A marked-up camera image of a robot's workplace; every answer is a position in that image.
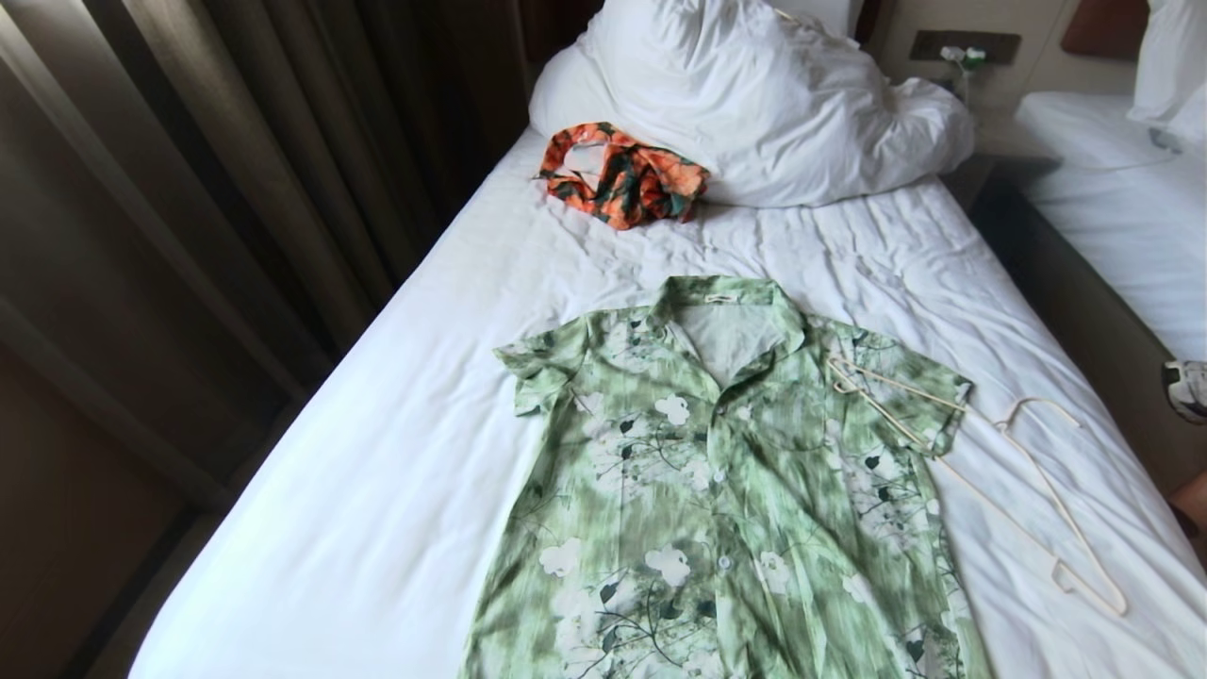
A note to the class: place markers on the orange floral garment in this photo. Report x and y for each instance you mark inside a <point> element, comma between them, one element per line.
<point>641,179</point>

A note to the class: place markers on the brown curtain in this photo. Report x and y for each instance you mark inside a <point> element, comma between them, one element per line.
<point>236,170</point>

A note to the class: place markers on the green floral shirt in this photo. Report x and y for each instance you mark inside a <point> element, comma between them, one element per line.
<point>745,490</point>

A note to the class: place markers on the cream plastic clothes hanger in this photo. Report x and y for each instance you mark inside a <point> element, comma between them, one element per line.
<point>1070,528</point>

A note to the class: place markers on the bed with white sheet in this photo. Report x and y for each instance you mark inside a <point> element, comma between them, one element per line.
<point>377,453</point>

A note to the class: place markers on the white duvet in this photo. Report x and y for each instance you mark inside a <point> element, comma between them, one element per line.
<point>754,104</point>

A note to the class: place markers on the white sneaker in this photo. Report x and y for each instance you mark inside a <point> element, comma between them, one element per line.
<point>1188,389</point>

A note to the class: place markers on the wall switch panel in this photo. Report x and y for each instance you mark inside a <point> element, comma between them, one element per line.
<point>964,42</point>

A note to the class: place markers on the brown headboard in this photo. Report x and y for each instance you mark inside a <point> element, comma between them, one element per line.
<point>1103,26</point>

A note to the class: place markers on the white pillow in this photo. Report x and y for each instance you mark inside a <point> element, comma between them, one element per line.
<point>1169,57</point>

